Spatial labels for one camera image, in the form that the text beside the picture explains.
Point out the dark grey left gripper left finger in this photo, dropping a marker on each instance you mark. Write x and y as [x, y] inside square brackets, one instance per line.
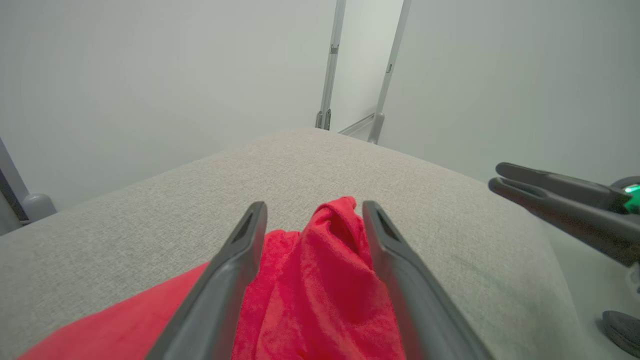
[220, 290]

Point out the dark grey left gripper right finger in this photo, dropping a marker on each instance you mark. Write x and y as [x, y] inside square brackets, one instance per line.
[415, 300]

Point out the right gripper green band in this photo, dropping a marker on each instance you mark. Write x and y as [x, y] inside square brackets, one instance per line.
[634, 197]

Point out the red garment with white trim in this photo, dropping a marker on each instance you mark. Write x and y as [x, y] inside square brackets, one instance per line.
[320, 280]

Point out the grey partition floor rail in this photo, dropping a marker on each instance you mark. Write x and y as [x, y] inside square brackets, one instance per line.
[357, 125]

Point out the grey single partition post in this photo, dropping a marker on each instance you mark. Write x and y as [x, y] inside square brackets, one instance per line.
[391, 65]

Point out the grey double partition post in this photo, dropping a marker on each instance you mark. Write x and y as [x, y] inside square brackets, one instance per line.
[331, 65]

